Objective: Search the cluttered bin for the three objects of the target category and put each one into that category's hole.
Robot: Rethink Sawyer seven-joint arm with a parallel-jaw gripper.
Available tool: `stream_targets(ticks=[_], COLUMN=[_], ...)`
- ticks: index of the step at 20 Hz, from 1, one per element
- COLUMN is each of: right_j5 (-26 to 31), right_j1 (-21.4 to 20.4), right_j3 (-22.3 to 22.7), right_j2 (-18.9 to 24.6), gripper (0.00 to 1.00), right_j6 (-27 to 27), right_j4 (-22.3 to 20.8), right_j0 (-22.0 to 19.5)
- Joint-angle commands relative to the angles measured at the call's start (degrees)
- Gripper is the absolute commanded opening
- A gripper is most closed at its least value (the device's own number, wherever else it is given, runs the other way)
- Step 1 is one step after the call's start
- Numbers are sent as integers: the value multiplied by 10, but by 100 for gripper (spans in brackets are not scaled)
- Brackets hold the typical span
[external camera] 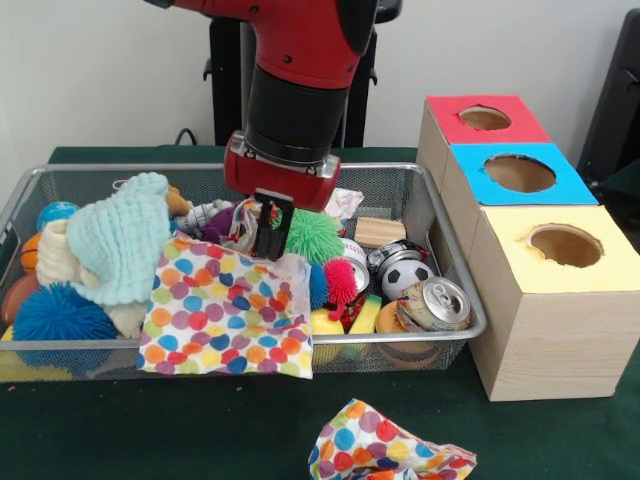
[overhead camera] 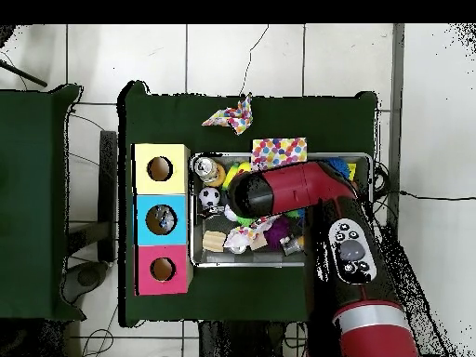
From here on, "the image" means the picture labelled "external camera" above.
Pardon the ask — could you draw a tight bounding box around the mint green knitted cloth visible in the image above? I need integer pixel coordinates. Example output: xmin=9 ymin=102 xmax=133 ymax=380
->
xmin=65 ymin=173 xmax=173 ymax=306

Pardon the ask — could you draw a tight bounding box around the plain yellow ball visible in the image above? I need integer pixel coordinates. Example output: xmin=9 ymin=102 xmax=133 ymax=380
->
xmin=310 ymin=308 xmax=346 ymax=363

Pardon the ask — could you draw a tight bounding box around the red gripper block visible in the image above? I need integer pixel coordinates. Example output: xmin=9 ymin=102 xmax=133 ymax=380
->
xmin=223 ymin=133 xmax=342 ymax=261

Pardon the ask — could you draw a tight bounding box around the black and white soccer ball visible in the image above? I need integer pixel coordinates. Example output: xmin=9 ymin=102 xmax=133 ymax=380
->
xmin=382 ymin=258 xmax=436 ymax=301

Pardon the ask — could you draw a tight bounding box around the dark green table cloth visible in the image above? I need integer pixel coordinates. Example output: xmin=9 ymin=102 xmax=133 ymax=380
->
xmin=0 ymin=145 xmax=640 ymax=480
xmin=598 ymin=158 xmax=640 ymax=198

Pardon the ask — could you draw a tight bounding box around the black panel stand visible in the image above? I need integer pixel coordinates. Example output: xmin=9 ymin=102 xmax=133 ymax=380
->
xmin=578 ymin=8 xmax=640 ymax=191

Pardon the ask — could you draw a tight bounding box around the wooden box with three holes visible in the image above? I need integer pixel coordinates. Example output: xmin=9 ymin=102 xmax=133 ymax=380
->
xmin=416 ymin=95 xmax=640 ymax=403

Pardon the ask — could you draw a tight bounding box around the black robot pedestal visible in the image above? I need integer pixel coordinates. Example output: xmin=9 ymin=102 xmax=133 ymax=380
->
xmin=205 ymin=0 xmax=403 ymax=149

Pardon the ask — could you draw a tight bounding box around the blue spiky rubber ball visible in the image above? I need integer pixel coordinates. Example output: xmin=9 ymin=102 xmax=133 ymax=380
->
xmin=12 ymin=283 xmax=119 ymax=371

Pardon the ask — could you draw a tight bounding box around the green spiky rubber ball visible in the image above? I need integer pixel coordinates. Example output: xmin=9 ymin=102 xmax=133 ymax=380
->
xmin=285 ymin=208 xmax=346 ymax=266

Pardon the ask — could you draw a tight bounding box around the black cable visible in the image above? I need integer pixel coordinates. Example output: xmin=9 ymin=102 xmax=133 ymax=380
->
xmin=175 ymin=126 xmax=213 ymax=148

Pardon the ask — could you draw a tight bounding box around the flat wooden block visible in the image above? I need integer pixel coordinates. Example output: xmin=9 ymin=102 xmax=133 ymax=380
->
xmin=354 ymin=216 xmax=408 ymax=249

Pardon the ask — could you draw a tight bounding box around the multicoloured spiky caterpillar toy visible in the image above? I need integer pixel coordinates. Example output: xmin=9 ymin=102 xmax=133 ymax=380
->
xmin=308 ymin=258 xmax=359 ymax=321

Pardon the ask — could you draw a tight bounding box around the shallow clear mesh bin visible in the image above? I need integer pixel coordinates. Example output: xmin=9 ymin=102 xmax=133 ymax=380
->
xmin=0 ymin=162 xmax=488 ymax=383

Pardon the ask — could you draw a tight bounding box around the cream knitted cloth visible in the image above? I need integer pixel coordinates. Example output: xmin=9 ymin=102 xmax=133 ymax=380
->
xmin=36 ymin=220 xmax=151 ymax=339

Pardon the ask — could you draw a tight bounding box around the crushed silver drink can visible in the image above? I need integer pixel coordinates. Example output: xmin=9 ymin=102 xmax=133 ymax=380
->
xmin=395 ymin=277 xmax=473 ymax=334

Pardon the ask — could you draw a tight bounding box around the polka dot cloth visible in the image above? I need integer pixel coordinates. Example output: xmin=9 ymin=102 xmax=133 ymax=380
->
xmin=138 ymin=235 xmax=314 ymax=379

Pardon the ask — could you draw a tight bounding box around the colourful patterned cloth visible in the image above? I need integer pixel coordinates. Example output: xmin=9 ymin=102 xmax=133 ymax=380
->
xmin=308 ymin=400 xmax=479 ymax=480

